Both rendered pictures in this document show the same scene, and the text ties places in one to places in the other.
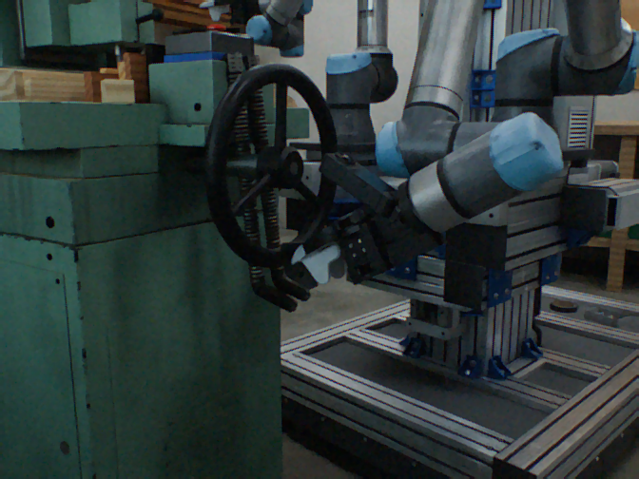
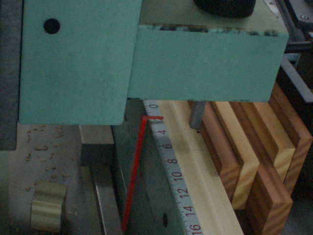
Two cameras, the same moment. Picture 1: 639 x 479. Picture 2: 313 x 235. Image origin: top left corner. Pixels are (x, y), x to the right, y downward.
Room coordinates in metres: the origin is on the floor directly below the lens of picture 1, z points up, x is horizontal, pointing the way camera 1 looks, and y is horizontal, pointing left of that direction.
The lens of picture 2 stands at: (0.80, 0.73, 1.27)
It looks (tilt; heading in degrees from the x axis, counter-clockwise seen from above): 35 degrees down; 308
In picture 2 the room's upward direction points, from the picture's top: 11 degrees clockwise
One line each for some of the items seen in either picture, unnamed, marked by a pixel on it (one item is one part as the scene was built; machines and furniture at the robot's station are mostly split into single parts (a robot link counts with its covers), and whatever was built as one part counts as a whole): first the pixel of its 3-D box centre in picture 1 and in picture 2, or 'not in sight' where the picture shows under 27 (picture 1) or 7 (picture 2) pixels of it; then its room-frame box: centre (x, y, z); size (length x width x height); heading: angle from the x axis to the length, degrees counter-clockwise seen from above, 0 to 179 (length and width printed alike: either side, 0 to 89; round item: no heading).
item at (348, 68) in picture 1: (349, 77); not in sight; (1.63, -0.08, 0.98); 0.13 x 0.12 x 0.14; 149
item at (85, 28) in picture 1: (111, 29); (189, 51); (1.07, 0.35, 1.03); 0.14 x 0.07 x 0.09; 56
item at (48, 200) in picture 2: not in sight; (49, 206); (1.15, 0.42, 0.82); 0.03 x 0.03 x 0.04; 39
